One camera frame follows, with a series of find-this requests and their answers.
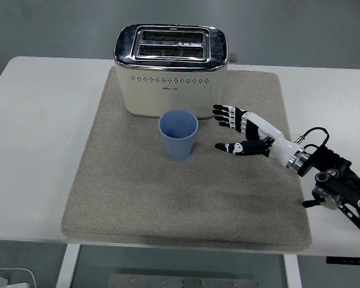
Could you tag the beige felt table mat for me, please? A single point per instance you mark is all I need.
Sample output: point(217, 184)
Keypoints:
point(168, 195)

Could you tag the blue plastic cup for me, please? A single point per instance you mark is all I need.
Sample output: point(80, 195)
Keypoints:
point(178, 147)

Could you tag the grey metal plate with screws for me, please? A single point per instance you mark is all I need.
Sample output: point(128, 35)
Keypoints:
point(183, 282)

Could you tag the black table control panel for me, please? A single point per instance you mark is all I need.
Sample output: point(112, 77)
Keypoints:
point(348, 260)

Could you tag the white plastic bin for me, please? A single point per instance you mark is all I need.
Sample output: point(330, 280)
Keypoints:
point(24, 274)

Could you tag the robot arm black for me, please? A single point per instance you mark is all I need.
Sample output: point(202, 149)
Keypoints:
point(345, 186)

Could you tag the white table leg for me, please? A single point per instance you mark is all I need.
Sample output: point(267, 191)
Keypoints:
point(67, 267)
point(292, 273)

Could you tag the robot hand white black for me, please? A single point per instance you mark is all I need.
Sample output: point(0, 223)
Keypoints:
point(280, 147)

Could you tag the cream toaster chrome top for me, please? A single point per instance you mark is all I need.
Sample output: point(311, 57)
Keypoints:
point(171, 96)

